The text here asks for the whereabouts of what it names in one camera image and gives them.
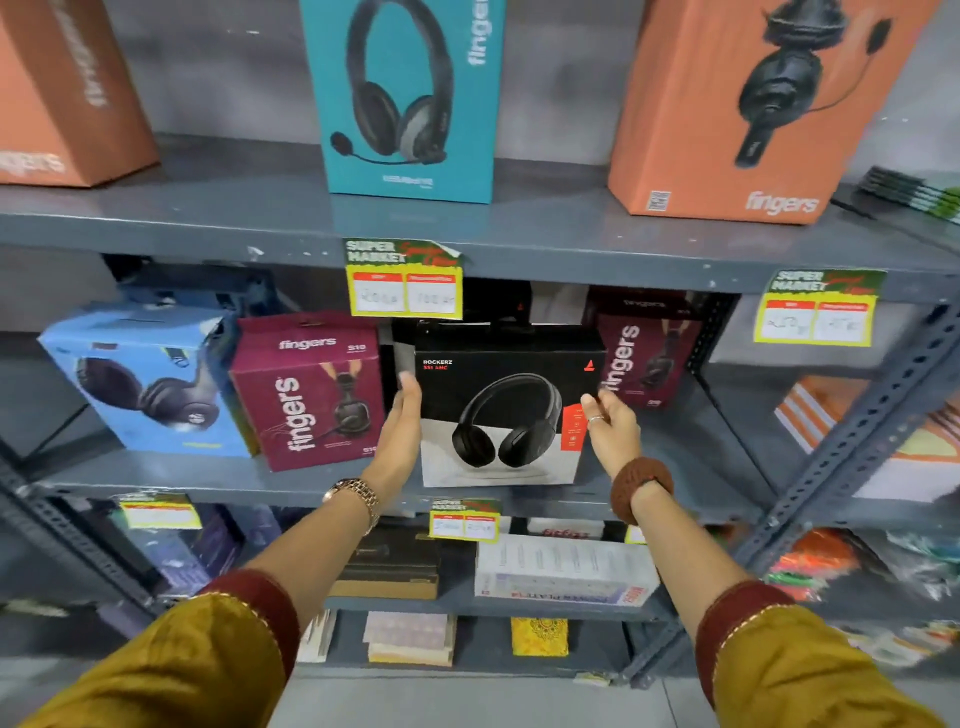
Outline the black and white headphone box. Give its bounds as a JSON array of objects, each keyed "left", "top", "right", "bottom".
[{"left": 412, "top": 324, "right": 609, "bottom": 489}]

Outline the orange green plastic packet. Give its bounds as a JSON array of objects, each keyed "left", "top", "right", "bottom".
[{"left": 765, "top": 528, "right": 864, "bottom": 603}]

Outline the person's right forearm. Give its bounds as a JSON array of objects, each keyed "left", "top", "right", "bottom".
[{"left": 628, "top": 483, "right": 751, "bottom": 639}]

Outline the light blue headphone box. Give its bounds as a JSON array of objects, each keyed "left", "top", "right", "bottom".
[{"left": 37, "top": 300, "right": 258, "bottom": 459}]

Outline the person's left hand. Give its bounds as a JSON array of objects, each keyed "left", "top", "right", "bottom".
[{"left": 362, "top": 371, "right": 423, "bottom": 502}]

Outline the brown hair scrunchie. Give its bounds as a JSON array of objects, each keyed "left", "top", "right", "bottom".
[{"left": 609, "top": 457, "right": 675, "bottom": 526}]

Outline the white flat box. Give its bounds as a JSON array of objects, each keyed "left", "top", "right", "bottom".
[{"left": 474, "top": 534, "right": 661, "bottom": 607}]

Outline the grey metal shelf rack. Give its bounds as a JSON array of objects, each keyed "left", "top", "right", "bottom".
[{"left": 0, "top": 135, "right": 960, "bottom": 691}]

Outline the person's right hand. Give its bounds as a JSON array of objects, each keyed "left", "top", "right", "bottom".
[{"left": 581, "top": 388, "right": 646, "bottom": 481}]

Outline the maroon headset box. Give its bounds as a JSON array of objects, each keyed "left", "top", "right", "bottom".
[
  {"left": 228, "top": 311, "right": 387, "bottom": 474},
  {"left": 596, "top": 311, "right": 704, "bottom": 411}
]

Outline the white card bundle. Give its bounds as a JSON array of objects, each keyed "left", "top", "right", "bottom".
[{"left": 296, "top": 609, "right": 339, "bottom": 665}]

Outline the person's mustard sleeve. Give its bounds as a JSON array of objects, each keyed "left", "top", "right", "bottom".
[
  {"left": 693, "top": 581, "right": 950, "bottom": 728},
  {"left": 22, "top": 568, "right": 301, "bottom": 728}
]

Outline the dark blue box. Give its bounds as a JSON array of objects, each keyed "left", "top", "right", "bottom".
[{"left": 135, "top": 504, "right": 282, "bottom": 597}]

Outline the person's left mustard sleeve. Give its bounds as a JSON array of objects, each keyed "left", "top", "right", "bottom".
[{"left": 22, "top": 568, "right": 301, "bottom": 728}]

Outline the stack of green black packets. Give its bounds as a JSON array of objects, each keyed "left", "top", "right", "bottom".
[{"left": 855, "top": 166, "right": 960, "bottom": 225}]

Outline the yellow patterned packet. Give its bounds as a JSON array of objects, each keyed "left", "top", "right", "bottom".
[{"left": 511, "top": 617, "right": 570, "bottom": 658}]

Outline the teal headset box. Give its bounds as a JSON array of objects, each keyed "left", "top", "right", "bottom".
[{"left": 298, "top": 0, "right": 507, "bottom": 205}]

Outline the orange headset box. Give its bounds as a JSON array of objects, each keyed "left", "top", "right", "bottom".
[
  {"left": 607, "top": 0, "right": 942, "bottom": 226},
  {"left": 0, "top": 0, "right": 161, "bottom": 189}
]

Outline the pale pink patterned box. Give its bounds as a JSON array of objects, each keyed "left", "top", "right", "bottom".
[{"left": 363, "top": 611, "right": 457, "bottom": 669}]

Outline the yellow green price label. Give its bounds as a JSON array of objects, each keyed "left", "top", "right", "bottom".
[
  {"left": 429, "top": 498, "right": 502, "bottom": 544},
  {"left": 343, "top": 238, "right": 465, "bottom": 321},
  {"left": 753, "top": 268, "right": 888, "bottom": 348},
  {"left": 116, "top": 491, "right": 204, "bottom": 532}
]

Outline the person's right mustard sleeve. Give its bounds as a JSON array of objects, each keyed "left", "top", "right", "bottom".
[{"left": 693, "top": 581, "right": 950, "bottom": 728}]

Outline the person's left forearm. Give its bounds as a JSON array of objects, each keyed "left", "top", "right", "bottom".
[{"left": 243, "top": 483, "right": 380, "bottom": 631}]

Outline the clear plastic packet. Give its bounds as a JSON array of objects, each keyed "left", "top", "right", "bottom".
[{"left": 862, "top": 528, "right": 960, "bottom": 601}]

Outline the gold wristwatch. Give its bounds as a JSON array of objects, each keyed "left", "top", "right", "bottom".
[{"left": 322, "top": 478, "right": 381, "bottom": 535}]

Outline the brown black box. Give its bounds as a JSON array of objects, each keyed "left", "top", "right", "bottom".
[{"left": 330, "top": 521, "right": 442, "bottom": 601}]

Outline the orange white striped box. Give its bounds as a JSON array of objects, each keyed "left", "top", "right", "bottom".
[{"left": 774, "top": 375, "right": 960, "bottom": 504}]

